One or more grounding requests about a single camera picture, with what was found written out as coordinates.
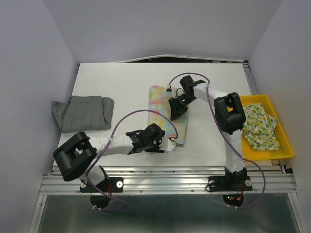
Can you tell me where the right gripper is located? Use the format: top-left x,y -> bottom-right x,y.
168,94 -> 196,121

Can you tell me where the pastel floral skirt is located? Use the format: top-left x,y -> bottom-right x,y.
148,85 -> 189,146

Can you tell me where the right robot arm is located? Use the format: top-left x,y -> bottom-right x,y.
169,73 -> 252,192

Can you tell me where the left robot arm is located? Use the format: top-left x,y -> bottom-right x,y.
53,123 -> 170,191

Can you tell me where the folded grey skirt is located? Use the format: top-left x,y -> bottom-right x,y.
52,96 -> 115,133

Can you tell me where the lemon print skirt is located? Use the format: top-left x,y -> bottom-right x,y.
242,103 -> 280,151

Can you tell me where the yellow plastic tray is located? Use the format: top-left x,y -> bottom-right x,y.
241,95 -> 294,161

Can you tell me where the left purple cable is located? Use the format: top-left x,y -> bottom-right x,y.
86,109 -> 178,211

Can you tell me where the purple cable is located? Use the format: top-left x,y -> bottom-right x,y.
86,109 -> 178,211
166,72 -> 266,210

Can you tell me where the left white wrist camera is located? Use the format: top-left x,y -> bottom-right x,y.
160,138 -> 176,152

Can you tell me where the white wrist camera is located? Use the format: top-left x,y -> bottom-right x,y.
160,138 -> 176,152
172,88 -> 183,98

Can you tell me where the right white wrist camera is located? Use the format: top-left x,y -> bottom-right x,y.
172,88 -> 183,98

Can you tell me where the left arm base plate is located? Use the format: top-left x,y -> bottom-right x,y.
79,177 -> 126,212

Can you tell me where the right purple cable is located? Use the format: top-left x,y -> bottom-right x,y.
166,72 -> 266,210

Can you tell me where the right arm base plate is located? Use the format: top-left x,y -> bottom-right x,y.
205,176 -> 253,208

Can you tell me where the aluminium rail frame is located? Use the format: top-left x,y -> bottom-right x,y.
29,164 -> 308,233

